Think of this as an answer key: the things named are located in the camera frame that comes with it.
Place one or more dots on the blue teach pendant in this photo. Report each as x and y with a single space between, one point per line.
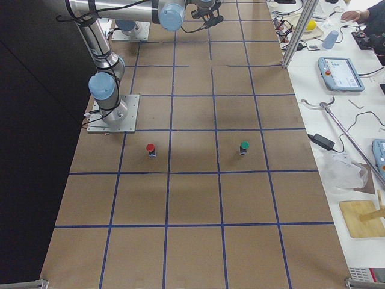
339 74
378 151

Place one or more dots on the person's hand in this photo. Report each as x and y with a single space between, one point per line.
358 16

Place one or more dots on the clear plastic bag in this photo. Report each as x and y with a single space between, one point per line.
340 173

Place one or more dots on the beige tray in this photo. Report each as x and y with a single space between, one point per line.
292 20

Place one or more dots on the blue plastic cup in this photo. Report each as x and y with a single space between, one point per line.
330 40

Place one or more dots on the black power adapter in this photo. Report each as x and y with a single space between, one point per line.
323 142

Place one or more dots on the yellow lemon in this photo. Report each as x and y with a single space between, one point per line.
311 25

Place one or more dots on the red push button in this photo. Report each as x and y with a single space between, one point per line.
151 149

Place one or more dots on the aluminium frame post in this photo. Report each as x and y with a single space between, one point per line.
304 19

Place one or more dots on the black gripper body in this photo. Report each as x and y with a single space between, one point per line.
209 9

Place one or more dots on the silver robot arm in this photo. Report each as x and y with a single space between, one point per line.
128 26
105 85

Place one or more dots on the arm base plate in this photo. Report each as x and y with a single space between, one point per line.
118 36
122 119

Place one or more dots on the metal rod with hook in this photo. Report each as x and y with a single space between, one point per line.
326 107

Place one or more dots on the green push button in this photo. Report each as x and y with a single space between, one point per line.
243 148

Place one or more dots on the wooden cutting board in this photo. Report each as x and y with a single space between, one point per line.
362 218

